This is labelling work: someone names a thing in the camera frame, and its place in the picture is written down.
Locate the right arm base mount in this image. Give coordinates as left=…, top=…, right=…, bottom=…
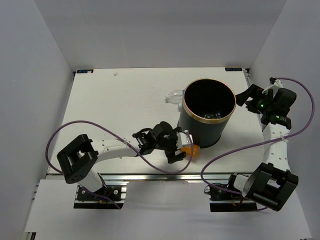
left=203, top=174, right=258, bottom=213

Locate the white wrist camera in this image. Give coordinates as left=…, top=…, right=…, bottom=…
left=176, top=130, right=193, bottom=150
left=262, top=77, right=283, bottom=97

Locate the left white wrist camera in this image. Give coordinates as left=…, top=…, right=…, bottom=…
left=176, top=130, right=193, bottom=150

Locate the dark round bin gold rim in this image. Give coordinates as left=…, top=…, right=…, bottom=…
left=177, top=78, right=236, bottom=149

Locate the blue table sticker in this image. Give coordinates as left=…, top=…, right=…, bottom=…
left=76, top=69, right=94, bottom=74
left=224, top=67, right=243, bottom=72

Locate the right blue table sticker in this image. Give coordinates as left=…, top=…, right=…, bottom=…
left=224, top=67, right=243, bottom=72

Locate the purple cable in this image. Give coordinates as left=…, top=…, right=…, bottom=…
left=200, top=76, right=315, bottom=213
left=44, top=120, right=195, bottom=210

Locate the orange plastic bottle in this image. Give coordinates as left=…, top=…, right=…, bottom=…
left=180, top=144, right=200, bottom=158

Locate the left blue table sticker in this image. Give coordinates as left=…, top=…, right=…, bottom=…
left=76, top=69, right=94, bottom=74

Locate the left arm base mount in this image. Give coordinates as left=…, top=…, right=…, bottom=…
left=73, top=181, right=129, bottom=210

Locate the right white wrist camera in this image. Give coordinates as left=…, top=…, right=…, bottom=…
left=262, top=77, right=283, bottom=97

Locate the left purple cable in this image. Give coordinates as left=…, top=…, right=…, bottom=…
left=44, top=120, right=195, bottom=210

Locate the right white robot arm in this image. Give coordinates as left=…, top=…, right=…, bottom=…
left=225, top=80, right=299, bottom=212

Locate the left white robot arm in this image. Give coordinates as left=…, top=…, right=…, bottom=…
left=56, top=121, right=194, bottom=200

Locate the aluminium front rail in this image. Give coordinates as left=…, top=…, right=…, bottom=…
left=102, top=173, right=231, bottom=181

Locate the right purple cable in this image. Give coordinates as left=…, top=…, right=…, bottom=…
left=200, top=76, right=315, bottom=213

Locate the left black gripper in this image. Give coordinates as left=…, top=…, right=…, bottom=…
left=154, top=126, right=186, bottom=163

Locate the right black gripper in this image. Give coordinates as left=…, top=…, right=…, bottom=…
left=232, top=84, right=274, bottom=115

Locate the clear bottle white cap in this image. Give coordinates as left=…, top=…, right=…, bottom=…
left=165, top=89, right=185, bottom=105

